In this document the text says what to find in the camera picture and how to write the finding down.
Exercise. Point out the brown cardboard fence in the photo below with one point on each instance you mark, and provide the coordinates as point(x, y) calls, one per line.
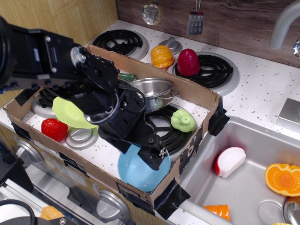
point(103, 166)

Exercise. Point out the silver stove knob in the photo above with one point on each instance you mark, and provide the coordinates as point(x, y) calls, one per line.
point(111, 208)
point(28, 154)

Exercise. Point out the lime green plastic plate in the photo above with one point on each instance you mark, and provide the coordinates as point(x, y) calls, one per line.
point(70, 114)

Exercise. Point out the silver cooktop knob back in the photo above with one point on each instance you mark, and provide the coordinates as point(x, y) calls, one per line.
point(174, 45)

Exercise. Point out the hanging silver strainer spoon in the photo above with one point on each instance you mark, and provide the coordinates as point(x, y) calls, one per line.
point(152, 12)

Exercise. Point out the silver sink basin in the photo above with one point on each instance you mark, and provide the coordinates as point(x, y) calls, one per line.
point(245, 191)

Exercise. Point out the red white toy slice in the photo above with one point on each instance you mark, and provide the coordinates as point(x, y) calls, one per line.
point(229, 160)

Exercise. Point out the silver toy faucet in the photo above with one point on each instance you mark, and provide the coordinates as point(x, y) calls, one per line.
point(283, 23)

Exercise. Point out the black burner front right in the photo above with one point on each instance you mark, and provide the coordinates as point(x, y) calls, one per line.
point(174, 140)

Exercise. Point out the silver metal pot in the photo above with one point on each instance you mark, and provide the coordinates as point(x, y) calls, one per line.
point(158, 92)

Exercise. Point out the orange toy bottom left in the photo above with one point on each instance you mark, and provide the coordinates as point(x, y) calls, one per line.
point(50, 213)

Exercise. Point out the orange toy carrot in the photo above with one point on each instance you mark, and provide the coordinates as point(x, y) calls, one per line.
point(126, 77)

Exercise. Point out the silver stove knob front right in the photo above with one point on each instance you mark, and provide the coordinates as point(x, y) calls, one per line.
point(111, 208)

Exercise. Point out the red toy strawberry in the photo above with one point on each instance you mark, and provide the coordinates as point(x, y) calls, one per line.
point(54, 129)

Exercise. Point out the silver cooktop knob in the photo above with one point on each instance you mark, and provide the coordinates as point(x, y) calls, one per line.
point(81, 138)
point(174, 45)

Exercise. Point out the light blue plastic bowl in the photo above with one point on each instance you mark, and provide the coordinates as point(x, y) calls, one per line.
point(132, 170)

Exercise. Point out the light green toy broccoli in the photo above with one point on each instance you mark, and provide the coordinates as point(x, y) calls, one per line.
point(183, 121)

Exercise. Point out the orange toy pumpkin half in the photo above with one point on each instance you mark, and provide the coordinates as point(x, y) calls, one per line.
point(283, 179)

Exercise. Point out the silver lid in sink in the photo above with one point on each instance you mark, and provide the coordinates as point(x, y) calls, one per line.
point(291, 210)

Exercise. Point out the silver cooktop knob front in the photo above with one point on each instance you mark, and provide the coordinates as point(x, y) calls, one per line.
point(81, 138)

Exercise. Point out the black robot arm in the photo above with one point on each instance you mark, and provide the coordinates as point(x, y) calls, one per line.
point(33, 59)

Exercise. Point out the black burner back right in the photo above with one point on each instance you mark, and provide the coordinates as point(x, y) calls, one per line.
point(216, 73)

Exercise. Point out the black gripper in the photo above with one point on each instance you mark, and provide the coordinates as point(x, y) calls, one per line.
point(128, 125)

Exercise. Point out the dark red toy pepper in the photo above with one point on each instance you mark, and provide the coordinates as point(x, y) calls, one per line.
point(188, 63)

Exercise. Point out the black burner front left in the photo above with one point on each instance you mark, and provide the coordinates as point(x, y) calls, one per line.
point(42, 104)

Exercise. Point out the orange toy pepper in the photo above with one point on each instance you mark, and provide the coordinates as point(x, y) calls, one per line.
point(161, 56)

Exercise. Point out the orange toy piece in sink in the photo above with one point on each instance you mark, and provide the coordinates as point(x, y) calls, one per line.
point(220, 210)

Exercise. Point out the hanging silver spatula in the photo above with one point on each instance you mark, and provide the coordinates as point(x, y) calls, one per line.
point(196, 21)

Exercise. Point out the silver stove knob front left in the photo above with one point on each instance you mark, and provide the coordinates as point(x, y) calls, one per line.
point(28, 154)

